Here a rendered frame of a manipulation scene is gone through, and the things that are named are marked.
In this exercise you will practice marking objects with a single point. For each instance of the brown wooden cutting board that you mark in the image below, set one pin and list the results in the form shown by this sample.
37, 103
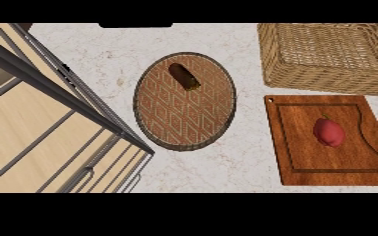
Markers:
304, 160

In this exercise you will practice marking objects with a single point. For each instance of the red bell pepper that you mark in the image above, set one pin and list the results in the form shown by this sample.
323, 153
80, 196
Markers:
328, 132

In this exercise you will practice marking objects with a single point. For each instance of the tan wicker basket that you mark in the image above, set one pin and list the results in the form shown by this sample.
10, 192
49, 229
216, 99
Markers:
319, 56

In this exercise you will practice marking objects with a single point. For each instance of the round patterned brown placemat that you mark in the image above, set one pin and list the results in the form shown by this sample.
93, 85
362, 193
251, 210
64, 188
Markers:
185, 113

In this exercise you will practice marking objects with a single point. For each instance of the dark brown oblong vegetable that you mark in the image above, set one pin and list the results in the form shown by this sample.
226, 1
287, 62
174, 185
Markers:
185, 76

